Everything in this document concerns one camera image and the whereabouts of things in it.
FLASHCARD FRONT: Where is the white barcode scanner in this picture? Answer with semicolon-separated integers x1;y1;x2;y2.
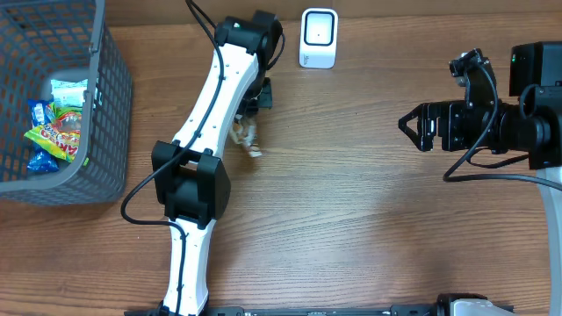
299;8;339;69

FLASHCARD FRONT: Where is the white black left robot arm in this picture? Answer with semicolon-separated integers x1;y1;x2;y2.
151;11;285;315

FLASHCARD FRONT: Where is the dark grey plastic basket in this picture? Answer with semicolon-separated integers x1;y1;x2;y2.
1;0;133;205

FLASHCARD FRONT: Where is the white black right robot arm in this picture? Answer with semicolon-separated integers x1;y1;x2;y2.
398;41;561;315

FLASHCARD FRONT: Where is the pale green wipes packet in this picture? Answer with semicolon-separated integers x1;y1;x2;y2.
50;79;89;108

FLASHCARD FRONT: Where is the small blue snack pack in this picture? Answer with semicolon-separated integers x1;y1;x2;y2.
27;147;59;173

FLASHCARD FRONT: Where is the beige brown cookie bag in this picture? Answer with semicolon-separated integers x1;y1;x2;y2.
229;114;263;158

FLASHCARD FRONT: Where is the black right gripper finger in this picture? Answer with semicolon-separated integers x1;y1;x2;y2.
398;104;422;127
399;125;422;151

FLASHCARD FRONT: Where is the green yellow candy bag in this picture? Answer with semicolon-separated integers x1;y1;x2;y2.
24;104;82;162

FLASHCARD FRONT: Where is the blue cookie pack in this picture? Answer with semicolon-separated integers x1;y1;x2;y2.
27;99;55;127

